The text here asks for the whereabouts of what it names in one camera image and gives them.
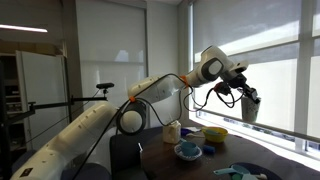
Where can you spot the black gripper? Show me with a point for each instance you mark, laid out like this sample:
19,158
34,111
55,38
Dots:
240,82

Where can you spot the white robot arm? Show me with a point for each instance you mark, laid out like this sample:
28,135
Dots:
88,128

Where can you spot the yellow bowl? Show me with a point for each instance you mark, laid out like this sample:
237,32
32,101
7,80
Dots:
214,134

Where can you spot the dark blue bowl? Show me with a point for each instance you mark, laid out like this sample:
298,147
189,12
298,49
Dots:
256,170

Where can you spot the blue sponge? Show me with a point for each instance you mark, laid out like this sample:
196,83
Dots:
208,149

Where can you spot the teal cup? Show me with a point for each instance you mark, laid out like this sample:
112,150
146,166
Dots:
188,148

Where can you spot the white mayonnaise jar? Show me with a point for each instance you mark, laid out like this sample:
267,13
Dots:
172,133

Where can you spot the teal measuring scoop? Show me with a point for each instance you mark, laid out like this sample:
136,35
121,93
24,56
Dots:
236,171

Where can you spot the round wooden table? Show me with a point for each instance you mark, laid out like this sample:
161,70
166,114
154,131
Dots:
161,163

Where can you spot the blue white saucer plate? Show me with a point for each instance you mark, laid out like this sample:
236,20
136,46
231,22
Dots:
187,157

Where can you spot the black chair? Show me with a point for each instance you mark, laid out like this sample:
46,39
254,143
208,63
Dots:
125,153

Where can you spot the black camera on pole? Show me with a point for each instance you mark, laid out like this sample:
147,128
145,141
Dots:
102,86

